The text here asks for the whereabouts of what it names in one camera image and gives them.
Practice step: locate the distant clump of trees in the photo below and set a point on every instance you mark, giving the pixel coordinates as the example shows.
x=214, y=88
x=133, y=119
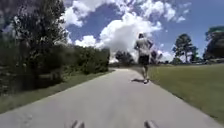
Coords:
x=124, y=57

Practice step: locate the grey concrete path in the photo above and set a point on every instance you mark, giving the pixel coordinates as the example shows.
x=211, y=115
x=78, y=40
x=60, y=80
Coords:
x=110, y=100

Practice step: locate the person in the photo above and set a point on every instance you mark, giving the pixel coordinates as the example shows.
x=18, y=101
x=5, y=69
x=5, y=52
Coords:
x=144, y=46

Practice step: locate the robot's own part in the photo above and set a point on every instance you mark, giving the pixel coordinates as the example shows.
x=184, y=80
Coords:
x=78, y=125
x=151, y=124

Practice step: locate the tall lone tree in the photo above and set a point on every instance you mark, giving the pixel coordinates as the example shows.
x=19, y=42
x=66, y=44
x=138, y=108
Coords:
x=182, y=45

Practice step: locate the dark trees and bushes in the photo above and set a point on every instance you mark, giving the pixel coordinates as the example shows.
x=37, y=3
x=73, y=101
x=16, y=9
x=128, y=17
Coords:
x=40, y=40

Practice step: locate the wide grass field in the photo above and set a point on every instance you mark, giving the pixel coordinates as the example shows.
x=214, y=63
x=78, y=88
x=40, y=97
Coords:
x=193, y=83

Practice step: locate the grass verge by bushes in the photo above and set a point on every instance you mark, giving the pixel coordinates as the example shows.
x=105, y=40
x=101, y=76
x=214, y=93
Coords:
x=33, y=95

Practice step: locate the broad dark tree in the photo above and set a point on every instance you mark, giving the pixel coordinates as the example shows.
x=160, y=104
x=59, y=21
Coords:
x=215, y=43

